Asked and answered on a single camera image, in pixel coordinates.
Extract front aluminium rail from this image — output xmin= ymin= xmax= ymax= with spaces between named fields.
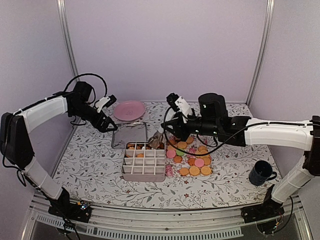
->
xmin=21 ymin=194 xmax=314 ymax=240

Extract green sandwich cookie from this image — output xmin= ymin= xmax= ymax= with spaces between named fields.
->
xmin=175 ymin=149 xmax=185 ymax=156

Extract pink plate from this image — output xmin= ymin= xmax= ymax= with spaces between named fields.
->
xmin=113 ymin=100 xmax=146 ymax=122

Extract silver tin lid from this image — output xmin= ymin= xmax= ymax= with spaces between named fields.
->
xmin=111 ymin=122 xmax=148 ymax=149

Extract pink divided cookie tin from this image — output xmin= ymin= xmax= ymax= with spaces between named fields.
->
xmin=121 ymin=142 xmax=166 ymax=183

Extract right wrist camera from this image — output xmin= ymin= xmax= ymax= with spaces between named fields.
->
xmin=164 ymin=93 xmax=193 ymax=124

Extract dark blue mug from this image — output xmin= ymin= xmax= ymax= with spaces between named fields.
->
xmin=248 ymin=160 xmax=278 ymax=186

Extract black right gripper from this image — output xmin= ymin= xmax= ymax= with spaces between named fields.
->
xmin=161 ymin=112 xmax=220 ymax=142

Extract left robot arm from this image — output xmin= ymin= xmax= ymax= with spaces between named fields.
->
xmin=0 ymin=81 xmax=117 ymax=217

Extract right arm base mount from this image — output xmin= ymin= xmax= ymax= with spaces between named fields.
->
xmin=241 ymin=204 xmax=285 ymax=235

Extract right aluminium frame post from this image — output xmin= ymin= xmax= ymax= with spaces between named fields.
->
xmin=245 ymin=0 xmax=275 ymax=107

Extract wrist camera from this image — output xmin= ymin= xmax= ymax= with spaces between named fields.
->
xmin=94 ymin=94 xmax=117 ymax=113
xmin=164 ymin=93 xmax=193 ymax=124

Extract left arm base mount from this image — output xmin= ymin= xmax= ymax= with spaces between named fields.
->
xmin=48 ymin=200 xmax=92 ymax=223

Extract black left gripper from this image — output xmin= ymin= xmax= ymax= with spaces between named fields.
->
xmin=70 ymin=102 xmax=118 ymax=132

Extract aluminium frame post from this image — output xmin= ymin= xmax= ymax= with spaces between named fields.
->
xmin=245 ymin=0 xmax=275 ymax=107
xmin=56 ymin=0 xmax=79 ymax=77

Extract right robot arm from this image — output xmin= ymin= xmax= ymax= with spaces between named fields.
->
xmin=161 ymin=93 xmax=320 ymax=218

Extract swirl butter cookie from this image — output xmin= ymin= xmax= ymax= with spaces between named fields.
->
xmin=127 ymin=143 xmax=136 ymax=150

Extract floral cookie tray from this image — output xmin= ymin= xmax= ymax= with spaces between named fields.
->
xmin=165 ymin=135 xmax=218 ymax=177

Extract metal tongs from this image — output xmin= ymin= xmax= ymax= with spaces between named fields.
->
xmin=148 ymin=108 xmax=176 ymax=149

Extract round cracker cookie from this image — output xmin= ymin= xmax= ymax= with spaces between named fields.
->
xmin=200 ymin=165 xmax=212 ymax=176
xmin=186 ymin=136 xmax=194 ymax=145
xmin=177 ymin=141 xmax=188 ymax=149

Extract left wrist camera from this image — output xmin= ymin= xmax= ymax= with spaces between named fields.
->
xmin=94 ymin=94 xmax=117 ymax=113

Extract left aluminium frame post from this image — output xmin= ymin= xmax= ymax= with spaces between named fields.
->
xmin=56 ymin=0 xmax=79 ymax=77

